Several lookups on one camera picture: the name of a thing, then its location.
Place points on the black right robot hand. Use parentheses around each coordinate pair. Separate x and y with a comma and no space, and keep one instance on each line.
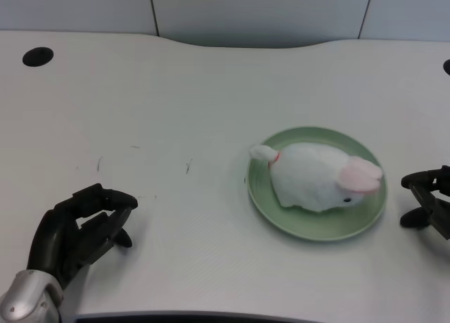
(430,200)

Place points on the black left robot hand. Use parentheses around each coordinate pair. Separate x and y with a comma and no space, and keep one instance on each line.
(67,231)

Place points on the white rabbit doll pink ears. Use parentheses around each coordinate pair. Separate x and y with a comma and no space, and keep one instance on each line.
(316,178)

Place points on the green round plate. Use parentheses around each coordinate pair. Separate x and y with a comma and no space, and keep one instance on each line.
(267,200)

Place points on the grey partition panel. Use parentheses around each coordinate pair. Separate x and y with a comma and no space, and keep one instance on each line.
(225,15)

